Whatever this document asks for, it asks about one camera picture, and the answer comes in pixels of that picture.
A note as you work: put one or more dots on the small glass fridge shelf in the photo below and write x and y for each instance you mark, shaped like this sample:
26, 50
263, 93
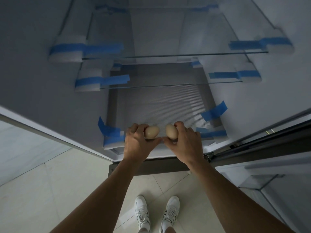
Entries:
155, 75

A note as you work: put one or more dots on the large glass fridge shelf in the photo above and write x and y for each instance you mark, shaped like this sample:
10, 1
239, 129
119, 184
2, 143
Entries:
155, 33

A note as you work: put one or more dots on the ridged clear fridge drawer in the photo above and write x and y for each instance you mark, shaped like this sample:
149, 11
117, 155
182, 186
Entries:
160, 106

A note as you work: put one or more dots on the person's left thumb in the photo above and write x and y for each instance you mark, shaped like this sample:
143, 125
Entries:
154, 142

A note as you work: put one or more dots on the person's white sneaker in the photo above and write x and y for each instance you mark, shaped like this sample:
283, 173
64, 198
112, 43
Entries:
170, 212
142, 212

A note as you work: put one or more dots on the person's right white sneaker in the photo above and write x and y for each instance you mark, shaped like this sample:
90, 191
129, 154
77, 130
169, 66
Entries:
170, 212

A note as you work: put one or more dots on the person's right hand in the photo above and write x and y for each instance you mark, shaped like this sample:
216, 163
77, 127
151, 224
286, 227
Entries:
188, 146

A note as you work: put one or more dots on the person's right forearm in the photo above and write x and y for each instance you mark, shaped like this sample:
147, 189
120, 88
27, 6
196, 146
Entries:
230, 201

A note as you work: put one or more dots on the blue tape strip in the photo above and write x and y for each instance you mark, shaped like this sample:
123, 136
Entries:
222, 75
102, 49
107, 129
114, 80
245, 44
214, 111

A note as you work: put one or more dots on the fridge door with shelf bin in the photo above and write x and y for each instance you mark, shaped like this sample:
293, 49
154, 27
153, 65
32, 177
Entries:
272, 172

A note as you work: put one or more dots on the white refrigerator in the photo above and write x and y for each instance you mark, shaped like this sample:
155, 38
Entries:
36, 77

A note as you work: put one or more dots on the white foam block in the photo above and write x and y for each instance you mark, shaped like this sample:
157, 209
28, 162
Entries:
68, 49
88, 81
247, 73
279, 42
113, 142

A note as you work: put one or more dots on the beige egg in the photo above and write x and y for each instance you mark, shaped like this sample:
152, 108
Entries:
152, 132
171, 131

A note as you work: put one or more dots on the person's right thumb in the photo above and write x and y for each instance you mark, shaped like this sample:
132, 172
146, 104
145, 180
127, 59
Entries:
169, 142

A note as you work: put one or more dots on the person's left hand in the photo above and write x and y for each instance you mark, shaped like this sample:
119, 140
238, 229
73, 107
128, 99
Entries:
136, 145

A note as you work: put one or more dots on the person's left forearm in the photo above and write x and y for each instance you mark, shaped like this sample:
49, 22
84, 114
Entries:
97, 198

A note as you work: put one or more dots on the person's left white sneaker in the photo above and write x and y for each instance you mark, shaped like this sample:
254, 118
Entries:
142, 212

